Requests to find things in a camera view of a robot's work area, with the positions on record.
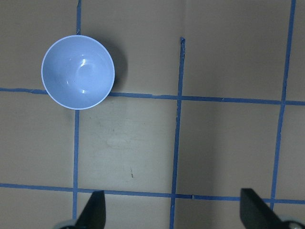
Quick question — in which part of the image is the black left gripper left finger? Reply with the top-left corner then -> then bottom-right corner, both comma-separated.
74,191 -> 106,229

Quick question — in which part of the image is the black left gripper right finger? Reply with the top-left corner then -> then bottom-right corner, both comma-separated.
240,188 -> 284,229

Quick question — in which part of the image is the blue bowl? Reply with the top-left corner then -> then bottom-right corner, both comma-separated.
41,35 -> 115,110

